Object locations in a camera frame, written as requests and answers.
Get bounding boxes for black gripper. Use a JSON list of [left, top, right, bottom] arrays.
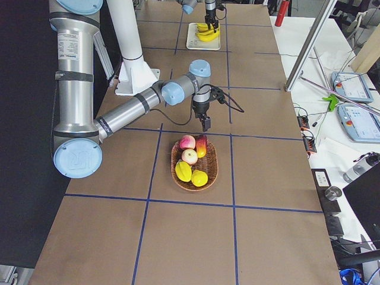
[[192, 101, 211, 131], [205, 2, 219, 33]]

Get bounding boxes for yellow banana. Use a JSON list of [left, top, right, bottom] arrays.
[[196, 33, 219, 42], [196, 30, 220, 38], [196, 23, 209, 30], [197, 28, 215, 35]]

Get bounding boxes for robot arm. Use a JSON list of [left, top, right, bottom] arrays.
[[49, 1, 211, 179], [176, 0, 219, 32]]

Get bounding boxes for wicker basket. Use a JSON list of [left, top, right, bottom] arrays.
[[171, 139, 219, 192]]

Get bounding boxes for dark red mango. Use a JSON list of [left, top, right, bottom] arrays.
[[195, 135, 208, 158]]

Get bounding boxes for pink green apple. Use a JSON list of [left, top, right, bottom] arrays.
[[179, 135, 196, 150]]

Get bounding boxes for white bear tray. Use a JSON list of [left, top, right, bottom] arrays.
[[186, 23, 221, 50]]

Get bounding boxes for blue tape grid lines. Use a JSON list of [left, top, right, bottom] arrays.
[[64, 2, 324, 285]]

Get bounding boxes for yellow starfruit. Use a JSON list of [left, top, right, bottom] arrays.
[[175, 160, 192, 182]]

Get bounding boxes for yellow lemon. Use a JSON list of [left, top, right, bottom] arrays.
[[191, 169, 208, 187]]

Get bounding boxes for red cylinder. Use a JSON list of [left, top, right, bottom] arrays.
[[275, 0, 290, 27]]

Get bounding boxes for long reacher grabber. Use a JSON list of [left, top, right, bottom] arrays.
[[299, 75, 380, 115]]

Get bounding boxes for metal weight cylinder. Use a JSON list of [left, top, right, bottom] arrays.
[[324, 186, 343, 201]]

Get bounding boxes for far teach pendant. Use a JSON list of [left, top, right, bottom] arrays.
[[331, 71, 373, 103]]

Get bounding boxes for teach pendant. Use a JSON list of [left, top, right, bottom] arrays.
[[337, 104, 379, 144], [331, 71, 373, 103]]

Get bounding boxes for near teach pendant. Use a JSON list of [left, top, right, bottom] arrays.
[[337, 104, 379, 144]]

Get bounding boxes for grey water bottle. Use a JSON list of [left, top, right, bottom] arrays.
[[343, 152, 379, 183]]

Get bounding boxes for black monitor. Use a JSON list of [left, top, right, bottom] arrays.
[[343, 166, 379, 249]]

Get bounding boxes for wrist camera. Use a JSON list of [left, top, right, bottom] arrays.
[[209, 87, 225, 104]]

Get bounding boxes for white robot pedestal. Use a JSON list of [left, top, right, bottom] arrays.
[[107, 0, 160, 96]]

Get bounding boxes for aluminium frame post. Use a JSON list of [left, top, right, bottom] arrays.
[[284, 0, 337, 91]]

